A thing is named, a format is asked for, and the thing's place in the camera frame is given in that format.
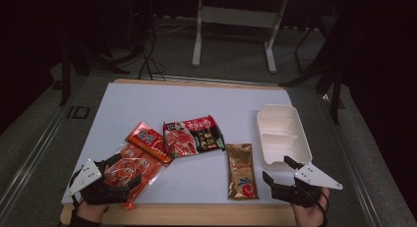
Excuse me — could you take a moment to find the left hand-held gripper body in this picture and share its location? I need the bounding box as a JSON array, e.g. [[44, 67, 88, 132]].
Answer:
[[66, 158, 132, 206]]

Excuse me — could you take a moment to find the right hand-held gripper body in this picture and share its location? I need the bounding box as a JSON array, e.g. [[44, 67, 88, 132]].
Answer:
[[270, 163, 344, 208]]

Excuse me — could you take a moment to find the gold foil packet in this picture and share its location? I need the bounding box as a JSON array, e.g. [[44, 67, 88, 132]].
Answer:
[[225, 142, 260, 201]]

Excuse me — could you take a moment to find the white lunch box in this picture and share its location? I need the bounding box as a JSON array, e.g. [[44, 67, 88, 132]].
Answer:
[[256, 103, 313, 172]]

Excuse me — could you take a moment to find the orange clear snack packet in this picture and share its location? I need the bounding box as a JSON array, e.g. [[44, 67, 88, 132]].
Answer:
[[103, 121, 174, 211]]

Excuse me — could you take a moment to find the red and black sauce packet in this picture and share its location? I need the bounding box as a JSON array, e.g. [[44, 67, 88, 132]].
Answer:
[[162, 114, 226, 158]]

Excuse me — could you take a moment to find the person's left hand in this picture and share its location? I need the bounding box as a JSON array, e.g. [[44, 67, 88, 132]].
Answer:
[[76, 202, 109, 223]]

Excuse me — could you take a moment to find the person's right hand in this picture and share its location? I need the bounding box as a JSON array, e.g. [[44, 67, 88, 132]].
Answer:
[[291, 188, 330, 227]]

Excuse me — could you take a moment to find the black metal stand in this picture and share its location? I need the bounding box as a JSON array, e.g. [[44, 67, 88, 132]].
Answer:
[[278, 10, 345, 125], [58, 39, 131, 107]]

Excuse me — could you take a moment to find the white table mat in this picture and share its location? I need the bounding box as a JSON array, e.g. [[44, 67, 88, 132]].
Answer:
[[61, 83, 316, 205]]

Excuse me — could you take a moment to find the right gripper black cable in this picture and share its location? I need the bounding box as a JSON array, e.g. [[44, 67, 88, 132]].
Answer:
[[314, 191, 329, 227]]

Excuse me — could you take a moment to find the metal floor rail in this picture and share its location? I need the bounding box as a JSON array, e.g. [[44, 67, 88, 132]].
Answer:
[[151, 75, 265, 86], [323, 95, 383, 227], [0, 79, 89, 215]]

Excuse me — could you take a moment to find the white floor cable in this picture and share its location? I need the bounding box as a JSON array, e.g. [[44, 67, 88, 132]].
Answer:
[[152, 21, 199, 35]]

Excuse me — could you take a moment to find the white desk frame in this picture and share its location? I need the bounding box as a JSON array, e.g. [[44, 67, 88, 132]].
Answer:
[[191, 0, 289, 74]]

